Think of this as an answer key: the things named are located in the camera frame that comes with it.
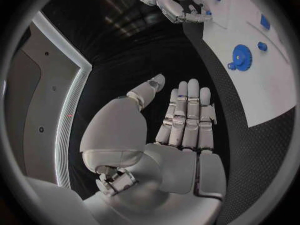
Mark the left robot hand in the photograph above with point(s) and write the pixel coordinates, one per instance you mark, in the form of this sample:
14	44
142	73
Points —
150	165

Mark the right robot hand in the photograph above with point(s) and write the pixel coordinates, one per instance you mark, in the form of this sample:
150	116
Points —
171	5

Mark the white task board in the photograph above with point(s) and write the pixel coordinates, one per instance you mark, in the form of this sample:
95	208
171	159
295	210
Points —
257	75

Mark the small blue peg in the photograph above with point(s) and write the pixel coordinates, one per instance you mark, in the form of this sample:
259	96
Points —
208	13
231	66

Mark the blue gear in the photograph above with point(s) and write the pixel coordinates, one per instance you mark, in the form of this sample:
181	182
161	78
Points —
242	57

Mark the blue block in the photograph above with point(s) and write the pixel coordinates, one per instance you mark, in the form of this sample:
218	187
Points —
265	22

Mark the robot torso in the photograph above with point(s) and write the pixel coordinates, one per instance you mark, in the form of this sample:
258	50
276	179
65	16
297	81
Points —
49	101

